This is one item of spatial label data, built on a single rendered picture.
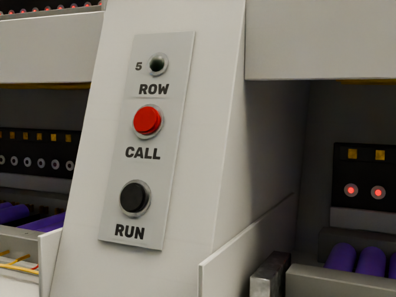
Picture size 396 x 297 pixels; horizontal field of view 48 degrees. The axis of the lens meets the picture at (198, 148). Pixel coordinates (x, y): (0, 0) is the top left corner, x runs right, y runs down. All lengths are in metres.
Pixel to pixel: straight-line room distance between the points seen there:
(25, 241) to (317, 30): 0.25
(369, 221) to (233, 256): 0.16
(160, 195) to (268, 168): 0.10
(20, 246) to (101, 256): 0.12
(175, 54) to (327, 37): 0.08
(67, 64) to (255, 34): 0.13
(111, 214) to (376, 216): 0.22
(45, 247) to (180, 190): 0.08
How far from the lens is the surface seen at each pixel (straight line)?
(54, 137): 0.51
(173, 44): 0.26
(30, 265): 0.35
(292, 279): 0.28
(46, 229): 0.39
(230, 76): 0.24
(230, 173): 0.24
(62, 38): 0.32
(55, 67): 0.32
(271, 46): 0.25
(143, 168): 0.24
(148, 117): 0.25
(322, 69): 0.24
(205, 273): 0.21
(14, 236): 0.36
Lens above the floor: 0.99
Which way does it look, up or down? 11 degrees up
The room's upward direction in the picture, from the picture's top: 8 degrees clockwise
